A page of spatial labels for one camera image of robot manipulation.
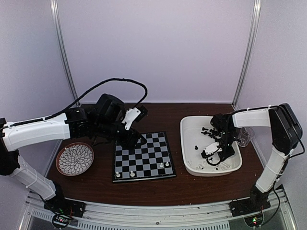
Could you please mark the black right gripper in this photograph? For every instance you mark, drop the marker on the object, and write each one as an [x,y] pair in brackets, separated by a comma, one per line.
[227,154]

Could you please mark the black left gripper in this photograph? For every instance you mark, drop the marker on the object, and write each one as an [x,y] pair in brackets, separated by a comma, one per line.
[129,142]

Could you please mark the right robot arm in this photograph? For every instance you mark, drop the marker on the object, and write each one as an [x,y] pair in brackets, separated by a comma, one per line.
[286,133]

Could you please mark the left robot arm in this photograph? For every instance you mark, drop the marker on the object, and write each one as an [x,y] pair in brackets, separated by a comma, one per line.
[108,119]

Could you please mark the cluster of white chess pieces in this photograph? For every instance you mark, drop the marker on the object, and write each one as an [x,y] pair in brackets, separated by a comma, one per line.
[223,166]

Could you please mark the pile of black chess pieces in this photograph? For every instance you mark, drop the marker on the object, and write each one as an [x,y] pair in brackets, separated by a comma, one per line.
[212,133]

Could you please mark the right circuit board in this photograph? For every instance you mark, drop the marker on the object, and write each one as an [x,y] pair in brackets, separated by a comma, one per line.
[254,221]

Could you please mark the circuit board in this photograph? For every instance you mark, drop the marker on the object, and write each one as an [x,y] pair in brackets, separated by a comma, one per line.
[61,221]
[254,221]

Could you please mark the left circuit board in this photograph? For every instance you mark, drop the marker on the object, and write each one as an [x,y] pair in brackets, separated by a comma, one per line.
[61,221]

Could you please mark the black white chessboard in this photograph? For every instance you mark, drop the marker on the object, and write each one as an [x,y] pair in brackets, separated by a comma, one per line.
[144,160]

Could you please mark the clear plastic cup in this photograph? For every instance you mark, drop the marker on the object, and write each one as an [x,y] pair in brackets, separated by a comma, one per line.
[245,136]

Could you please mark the white plastic tub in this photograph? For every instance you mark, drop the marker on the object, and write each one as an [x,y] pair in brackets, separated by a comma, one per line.
[190,134]

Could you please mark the patterned ceramic plate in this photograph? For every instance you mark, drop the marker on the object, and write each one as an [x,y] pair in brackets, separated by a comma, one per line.
[75,159]

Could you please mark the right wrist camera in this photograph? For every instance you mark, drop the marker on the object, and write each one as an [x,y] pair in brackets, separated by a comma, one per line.
[211,150]

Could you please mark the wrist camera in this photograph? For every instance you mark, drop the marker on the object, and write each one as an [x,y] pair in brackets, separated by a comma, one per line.
[211,150]
[134,115]

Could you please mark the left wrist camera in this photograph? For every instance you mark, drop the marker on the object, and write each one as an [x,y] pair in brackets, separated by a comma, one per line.
[134,115]

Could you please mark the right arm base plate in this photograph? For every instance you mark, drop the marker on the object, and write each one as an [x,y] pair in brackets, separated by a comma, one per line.
[244,207]

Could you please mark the aluminium front rail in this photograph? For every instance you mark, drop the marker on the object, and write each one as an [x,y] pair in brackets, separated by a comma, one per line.
[211,216]

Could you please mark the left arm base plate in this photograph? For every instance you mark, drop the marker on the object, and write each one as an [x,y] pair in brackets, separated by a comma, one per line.
[70,208]

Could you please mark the right aluminium frame post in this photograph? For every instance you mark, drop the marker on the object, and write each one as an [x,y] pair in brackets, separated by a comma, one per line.
[248,53]

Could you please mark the aluminium frame post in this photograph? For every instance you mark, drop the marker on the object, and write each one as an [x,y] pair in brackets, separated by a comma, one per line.
[248,53]
[63,53]

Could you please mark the left aluminium frame post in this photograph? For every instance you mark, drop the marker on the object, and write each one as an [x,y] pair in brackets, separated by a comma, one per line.
[63,53]

